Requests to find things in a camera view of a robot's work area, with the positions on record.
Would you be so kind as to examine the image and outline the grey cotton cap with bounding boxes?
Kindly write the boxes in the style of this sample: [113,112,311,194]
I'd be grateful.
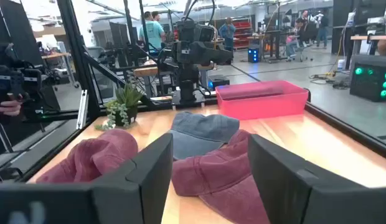
[167,111,240,161]

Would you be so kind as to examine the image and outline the silver aluminium bracket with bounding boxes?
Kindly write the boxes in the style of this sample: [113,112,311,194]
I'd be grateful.
[76,89,88,130]

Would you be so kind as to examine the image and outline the wooden top desk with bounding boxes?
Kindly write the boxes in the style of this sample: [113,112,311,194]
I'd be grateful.
[350,34,386,57]
[42,52,80,90]

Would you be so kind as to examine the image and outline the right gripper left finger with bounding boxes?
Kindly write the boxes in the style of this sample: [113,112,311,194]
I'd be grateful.
[93,133,174,224]

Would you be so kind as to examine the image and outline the potted green succulent plant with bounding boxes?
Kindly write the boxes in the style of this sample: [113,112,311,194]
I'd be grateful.
[93,83,144,131]

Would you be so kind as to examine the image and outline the person's hand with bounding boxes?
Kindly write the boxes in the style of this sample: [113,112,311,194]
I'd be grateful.
[0,96,23,124]

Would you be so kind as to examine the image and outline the black frame post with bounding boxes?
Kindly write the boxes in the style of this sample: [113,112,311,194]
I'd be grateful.
[55,0,102,122]

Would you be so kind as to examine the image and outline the wooden top workbench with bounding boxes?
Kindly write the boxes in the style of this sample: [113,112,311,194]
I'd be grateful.
[133,63,215,97]

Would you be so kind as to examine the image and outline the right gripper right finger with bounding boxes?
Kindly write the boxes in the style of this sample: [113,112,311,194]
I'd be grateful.
[248,134,386,224]

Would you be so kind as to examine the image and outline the black frame strut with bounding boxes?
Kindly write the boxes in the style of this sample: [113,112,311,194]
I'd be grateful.
[82,46,155,108]

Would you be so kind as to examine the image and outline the floor cable bundle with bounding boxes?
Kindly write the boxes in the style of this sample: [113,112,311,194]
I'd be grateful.
[309,70,351,90]

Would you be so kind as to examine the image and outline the pink plastic bin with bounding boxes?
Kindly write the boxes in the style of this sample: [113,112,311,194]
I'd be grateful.
[215,80,309,121]

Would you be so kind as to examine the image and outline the small computer tower blue lights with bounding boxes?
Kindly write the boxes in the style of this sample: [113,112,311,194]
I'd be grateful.
[247,46,261,63]

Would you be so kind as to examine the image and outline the black box blue light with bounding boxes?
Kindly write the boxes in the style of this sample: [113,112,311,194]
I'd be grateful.
[207,74,230,91]

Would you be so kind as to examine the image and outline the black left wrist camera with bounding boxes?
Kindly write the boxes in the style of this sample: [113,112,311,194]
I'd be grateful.
[176,19,216,43]

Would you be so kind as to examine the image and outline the maroon cotton cap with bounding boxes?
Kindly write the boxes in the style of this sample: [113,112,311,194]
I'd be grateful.
[171,129,271,224]
[35,128,139,184]

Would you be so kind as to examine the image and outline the black computer tower green lights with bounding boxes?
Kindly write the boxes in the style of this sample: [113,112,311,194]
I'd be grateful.
[349,55,386,103]

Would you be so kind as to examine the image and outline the black table frame rail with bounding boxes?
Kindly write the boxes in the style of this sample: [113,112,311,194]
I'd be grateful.
[304,102,386,161]
[21,121,97,183]

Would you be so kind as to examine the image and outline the red storage shelving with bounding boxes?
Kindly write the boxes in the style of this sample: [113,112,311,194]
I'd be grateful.
[232,17,253,50]

